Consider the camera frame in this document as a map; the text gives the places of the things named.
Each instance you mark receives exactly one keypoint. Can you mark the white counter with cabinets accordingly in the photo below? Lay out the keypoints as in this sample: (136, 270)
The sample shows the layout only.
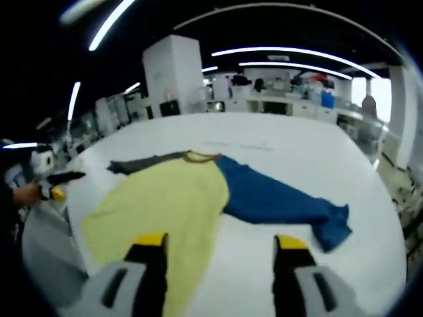
(297, 109)

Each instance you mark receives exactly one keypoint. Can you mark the short curved ceiling light strip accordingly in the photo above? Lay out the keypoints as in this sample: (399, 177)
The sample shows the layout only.
(297, 66)

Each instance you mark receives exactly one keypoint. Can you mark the plain white pillar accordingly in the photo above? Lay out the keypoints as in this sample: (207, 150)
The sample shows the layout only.
(408, 115)

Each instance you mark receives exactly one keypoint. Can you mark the blue storage bin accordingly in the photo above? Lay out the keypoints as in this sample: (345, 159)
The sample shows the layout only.
(328, 99)

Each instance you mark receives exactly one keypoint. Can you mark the black box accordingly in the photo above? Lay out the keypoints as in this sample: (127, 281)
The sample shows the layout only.
(169, 108)

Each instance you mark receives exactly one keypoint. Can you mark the long curved ceiling light strip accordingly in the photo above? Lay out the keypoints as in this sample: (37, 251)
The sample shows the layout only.
(291, 50)

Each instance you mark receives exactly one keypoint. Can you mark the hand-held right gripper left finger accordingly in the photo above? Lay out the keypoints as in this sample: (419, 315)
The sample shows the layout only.
(152, 280)

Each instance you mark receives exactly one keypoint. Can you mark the yellow garment with blue and grey sleeves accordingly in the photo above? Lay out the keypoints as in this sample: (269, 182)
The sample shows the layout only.
(165, 204)

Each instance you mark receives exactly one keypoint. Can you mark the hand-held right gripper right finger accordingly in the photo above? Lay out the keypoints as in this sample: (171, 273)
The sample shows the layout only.
(287, 284)

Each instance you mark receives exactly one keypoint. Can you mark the straight ceiling light strip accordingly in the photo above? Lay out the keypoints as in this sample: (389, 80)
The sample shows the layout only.
(74, 100)
(109, 24)

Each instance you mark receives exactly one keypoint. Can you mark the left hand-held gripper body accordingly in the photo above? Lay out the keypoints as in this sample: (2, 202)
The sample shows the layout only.
(43, 162)

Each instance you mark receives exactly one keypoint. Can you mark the red hanging cloth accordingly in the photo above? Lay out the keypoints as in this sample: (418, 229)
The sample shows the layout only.
(319, 77)

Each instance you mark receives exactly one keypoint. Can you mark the person's left hand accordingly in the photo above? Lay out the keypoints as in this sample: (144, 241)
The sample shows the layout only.
(28, 195)

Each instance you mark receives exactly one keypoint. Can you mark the white storage racks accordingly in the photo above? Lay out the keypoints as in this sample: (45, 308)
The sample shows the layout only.
(119, 112)

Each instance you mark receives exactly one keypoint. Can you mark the white pillar with black box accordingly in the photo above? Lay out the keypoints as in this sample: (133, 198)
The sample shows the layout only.
(173, 72)

